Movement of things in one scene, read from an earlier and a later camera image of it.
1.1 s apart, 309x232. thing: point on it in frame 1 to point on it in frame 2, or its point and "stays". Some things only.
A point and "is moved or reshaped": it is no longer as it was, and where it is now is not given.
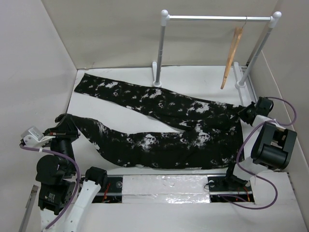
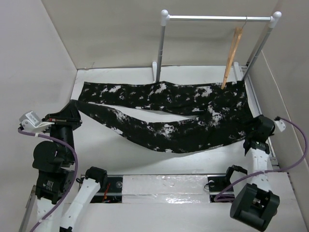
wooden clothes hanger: [238, 33] stays
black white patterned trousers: [215, 139] is moved or reshaped
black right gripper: [242, 113] to [253, 120]
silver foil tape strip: [165, 189] stays
